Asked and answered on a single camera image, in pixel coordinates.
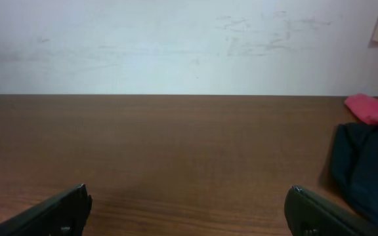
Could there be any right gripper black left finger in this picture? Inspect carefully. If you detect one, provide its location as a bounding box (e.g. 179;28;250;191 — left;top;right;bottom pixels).
0;184;93;236

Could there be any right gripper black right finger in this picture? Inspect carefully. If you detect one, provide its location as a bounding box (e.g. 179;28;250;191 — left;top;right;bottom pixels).
284;186;378;236

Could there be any red shirt in pile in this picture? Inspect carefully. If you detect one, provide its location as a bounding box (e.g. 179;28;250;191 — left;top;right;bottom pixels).
344;94;378;125

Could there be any navy garment in pile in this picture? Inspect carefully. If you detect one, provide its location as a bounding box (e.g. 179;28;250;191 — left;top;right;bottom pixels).
330;123;378;226

